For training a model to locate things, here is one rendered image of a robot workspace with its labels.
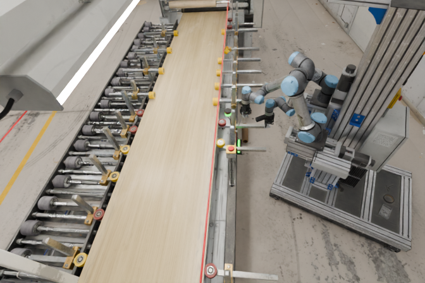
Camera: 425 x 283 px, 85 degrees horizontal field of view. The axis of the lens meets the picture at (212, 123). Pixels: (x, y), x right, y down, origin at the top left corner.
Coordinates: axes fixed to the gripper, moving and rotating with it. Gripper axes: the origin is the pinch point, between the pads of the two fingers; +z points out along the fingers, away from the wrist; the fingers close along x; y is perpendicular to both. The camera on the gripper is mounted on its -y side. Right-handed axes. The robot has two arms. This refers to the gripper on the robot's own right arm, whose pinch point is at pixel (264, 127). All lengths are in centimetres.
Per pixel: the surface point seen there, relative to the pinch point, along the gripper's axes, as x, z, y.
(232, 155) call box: -58, -37, -29
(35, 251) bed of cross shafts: -116, 18, -188
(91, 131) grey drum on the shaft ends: -8, -4, -177
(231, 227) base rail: -92, 11, -31
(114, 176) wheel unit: -63, -11, -128
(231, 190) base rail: -61, 12, -31
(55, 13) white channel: -110, -161, -58
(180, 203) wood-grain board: -84, -9, -68
